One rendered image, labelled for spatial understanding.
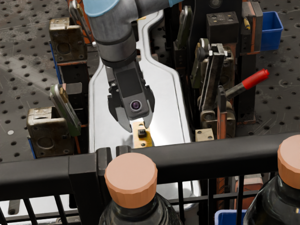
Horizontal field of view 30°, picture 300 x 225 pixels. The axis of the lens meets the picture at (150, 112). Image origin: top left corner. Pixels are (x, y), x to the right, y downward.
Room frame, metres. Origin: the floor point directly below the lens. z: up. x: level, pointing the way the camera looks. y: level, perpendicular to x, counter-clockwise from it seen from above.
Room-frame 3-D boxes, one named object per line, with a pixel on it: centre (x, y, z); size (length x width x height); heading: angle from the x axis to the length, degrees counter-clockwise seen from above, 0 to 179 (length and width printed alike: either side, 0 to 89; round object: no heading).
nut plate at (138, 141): (0.85, 0.02, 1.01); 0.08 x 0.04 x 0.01; 1
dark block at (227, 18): (1.10, -0.19, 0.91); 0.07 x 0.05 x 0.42; 91
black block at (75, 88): (1.05, 0.19, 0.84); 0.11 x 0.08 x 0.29; 91
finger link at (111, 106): (0.86, 0.06, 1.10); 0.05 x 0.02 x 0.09; 96
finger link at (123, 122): (0.88, 0.06, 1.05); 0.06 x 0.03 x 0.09; 6
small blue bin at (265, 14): (1.53, -0.41, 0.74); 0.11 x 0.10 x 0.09; 1
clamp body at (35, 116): (0.91, 0.23, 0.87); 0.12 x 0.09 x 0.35; 91
